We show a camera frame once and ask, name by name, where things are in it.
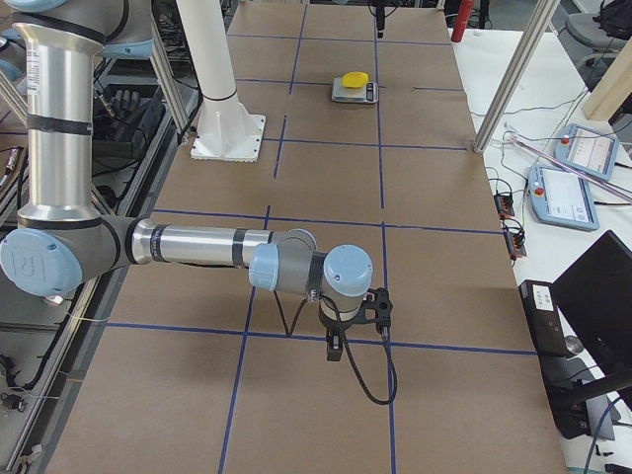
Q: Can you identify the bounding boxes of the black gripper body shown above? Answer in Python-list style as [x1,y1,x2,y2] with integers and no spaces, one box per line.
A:
[318,308,365,340]

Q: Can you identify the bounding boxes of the yellow mango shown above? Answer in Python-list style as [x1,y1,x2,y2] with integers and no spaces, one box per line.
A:
[341,71,369,90]

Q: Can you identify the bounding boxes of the orange circuit board near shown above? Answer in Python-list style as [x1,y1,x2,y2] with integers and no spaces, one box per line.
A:
[501,217,526,262]

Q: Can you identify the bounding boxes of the orange circuit board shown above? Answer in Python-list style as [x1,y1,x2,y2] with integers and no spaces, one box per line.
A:
[501,217,526,262]
[494,191,514,220]

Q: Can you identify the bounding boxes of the orange circuit board far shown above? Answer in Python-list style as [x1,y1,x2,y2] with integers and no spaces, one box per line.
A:
[494,191,514,220]

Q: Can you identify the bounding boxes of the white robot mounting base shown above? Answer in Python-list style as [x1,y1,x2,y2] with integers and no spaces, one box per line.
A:
[177,0,266,162]

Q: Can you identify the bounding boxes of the silver digital kitchen scale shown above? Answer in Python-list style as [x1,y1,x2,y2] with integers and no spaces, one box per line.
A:
[332,77,379,104]

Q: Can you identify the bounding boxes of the black laptop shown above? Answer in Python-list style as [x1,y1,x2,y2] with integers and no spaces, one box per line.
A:
[518,230,631,439]

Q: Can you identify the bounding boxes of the near blue teach pendant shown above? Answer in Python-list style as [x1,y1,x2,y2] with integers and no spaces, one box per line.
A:
[527,164,599,231]

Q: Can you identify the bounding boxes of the blue teach pendant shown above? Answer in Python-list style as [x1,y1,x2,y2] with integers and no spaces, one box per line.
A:
[527,164,599,231]
[554,123,619,181]

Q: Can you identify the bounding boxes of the far blue teach pendant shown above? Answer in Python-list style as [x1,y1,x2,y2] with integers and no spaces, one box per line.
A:
[554,123,619,181]

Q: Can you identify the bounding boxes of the red fire extinguisher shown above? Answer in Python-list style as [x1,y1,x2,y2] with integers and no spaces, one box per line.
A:
[450,0,475,42]

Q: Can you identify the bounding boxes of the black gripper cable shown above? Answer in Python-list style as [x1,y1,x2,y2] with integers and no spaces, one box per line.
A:
[274,290,399,407]

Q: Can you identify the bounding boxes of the aluminium profile post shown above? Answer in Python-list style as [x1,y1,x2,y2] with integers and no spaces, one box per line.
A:
[473,0,560,154]

